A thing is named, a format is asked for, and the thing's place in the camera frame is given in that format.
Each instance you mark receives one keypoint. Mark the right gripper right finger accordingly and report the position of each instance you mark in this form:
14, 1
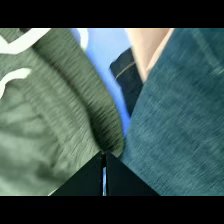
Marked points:
123, 180

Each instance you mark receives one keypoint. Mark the dark green pants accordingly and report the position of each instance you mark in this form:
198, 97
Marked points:
50, 116

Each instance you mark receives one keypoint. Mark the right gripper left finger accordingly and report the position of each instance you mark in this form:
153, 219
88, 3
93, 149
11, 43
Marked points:
88, 180

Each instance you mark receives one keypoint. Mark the cream garment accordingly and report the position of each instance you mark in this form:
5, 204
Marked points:
148, 46

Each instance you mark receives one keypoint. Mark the dark blue jeans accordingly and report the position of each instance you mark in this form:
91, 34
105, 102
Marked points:
128, 80

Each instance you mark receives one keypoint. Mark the teal garment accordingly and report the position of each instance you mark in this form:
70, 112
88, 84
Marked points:
180, 126

